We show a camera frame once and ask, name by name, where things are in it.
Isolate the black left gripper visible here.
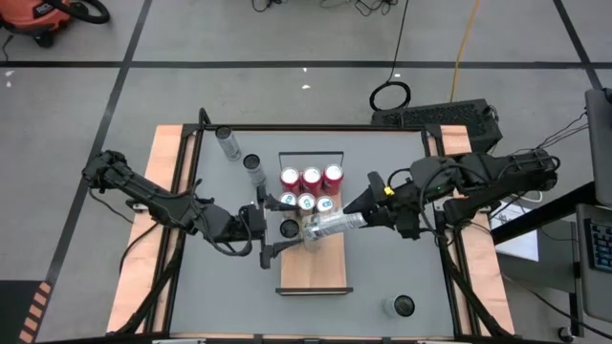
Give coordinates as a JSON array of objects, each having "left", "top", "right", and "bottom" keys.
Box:
[{"left": 237, "top": 184, "right": 303, "bottom": 270}]

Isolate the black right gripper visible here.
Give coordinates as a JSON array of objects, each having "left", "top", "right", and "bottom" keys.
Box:
[{"left": 342, "top": 171, "right": 425, "bottom": 240}]

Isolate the red Fanta soda can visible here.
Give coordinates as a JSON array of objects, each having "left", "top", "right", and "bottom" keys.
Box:
[
  {"left": 322, "top": 163, "right": 345, "bottom": 196},
  {"left": 279, "top": 166, "right": 302, "bottom": 196},
  {"left": 301, "top": 165, "right": 323, "bottom": 196}
]

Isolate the white Celsius can blue print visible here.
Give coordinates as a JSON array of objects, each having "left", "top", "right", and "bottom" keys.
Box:
[
  {"left": 242, "top": 153, "right": 269, "bottom": 187},
  {"left": 214, "top": 124, "right": 243, "bottom": 162}
]

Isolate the tall white Celsius can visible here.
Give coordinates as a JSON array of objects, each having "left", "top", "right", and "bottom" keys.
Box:
[{"left": 382, "top": 293, "right": 416, "bottom": 319}]

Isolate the black computer case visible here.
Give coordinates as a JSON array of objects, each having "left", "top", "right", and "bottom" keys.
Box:
[{"left": 370, "top": 97, "right": 504, "bottom": 155}]

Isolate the white paper sheet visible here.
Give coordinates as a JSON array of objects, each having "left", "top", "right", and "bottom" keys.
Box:
[{"left": 490, "top": 200, "right": 540, "bottom": 263}]

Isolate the black desk bar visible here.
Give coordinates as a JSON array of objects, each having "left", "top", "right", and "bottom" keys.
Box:
[{"left": 491, "top": 181, "right": 598, "bottom": 246}]

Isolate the black keyboard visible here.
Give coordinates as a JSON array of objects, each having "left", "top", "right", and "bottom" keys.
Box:
[{"left": 583, "top": 218, "right": 612, "bottom": 274}]

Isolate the grey keyboard tray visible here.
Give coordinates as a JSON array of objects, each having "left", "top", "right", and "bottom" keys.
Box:
[{"left": 576, "top": 203, "right": 612, "bottom": 324}]

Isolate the grey monitor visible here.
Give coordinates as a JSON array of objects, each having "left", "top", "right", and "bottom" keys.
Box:
[{"left": 584, "top": 87, "right": 612, "bottom": 207}]

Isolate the black orange striped floor mat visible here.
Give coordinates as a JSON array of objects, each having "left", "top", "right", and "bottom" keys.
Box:
[{"left": 0, "top": 279, "right": 54, "bottom": 344}]

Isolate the orange shop vacuum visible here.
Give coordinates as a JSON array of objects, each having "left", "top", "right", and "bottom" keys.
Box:
[{"left": 0, "top": 0, "right": 112, "bottom": 49}]

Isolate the black aluminium table frame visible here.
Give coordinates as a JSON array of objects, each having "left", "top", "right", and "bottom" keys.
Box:
[{"left": 112, "top": 107, "right": 515, "bottom": 344}]

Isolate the black cable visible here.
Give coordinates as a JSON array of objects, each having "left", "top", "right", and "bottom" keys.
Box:
[{"left": 368, "top": 0, "right": 413, "bottom": 113}]

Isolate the yellow cable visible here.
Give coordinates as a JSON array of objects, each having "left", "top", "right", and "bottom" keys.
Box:
[{"left": 448, "top": 0, "right": 482, "bottom": 104}]

